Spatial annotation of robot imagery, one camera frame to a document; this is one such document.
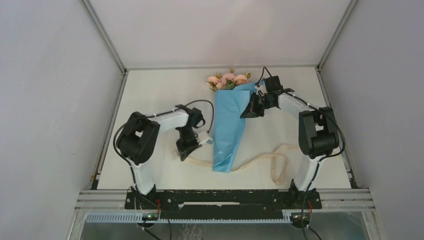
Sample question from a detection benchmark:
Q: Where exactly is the white cable duct strip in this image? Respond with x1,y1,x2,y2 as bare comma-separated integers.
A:
85,212,292,224

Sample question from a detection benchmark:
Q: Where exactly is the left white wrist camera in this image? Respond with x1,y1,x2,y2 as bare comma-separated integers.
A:
197,131,214,145

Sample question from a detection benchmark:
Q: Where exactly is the blue wrapping paper sheet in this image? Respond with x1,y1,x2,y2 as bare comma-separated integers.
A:
212,83,257,173

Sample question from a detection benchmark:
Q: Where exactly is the pink fake flower bunch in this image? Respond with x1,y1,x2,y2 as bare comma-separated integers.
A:
206,67,251,92

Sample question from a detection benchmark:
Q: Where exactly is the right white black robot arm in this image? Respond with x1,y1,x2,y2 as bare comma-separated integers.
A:
240,88,346,208

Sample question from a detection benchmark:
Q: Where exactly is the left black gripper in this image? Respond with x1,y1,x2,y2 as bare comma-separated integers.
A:
175,126,202,161

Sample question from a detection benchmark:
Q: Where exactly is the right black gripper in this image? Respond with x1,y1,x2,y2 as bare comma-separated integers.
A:
241,91,275,118

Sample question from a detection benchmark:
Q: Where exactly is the cream lace ribbon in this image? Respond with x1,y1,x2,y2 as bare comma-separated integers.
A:
166,144,304,190

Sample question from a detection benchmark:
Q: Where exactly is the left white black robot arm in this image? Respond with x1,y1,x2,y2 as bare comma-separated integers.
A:
112,104,206,209

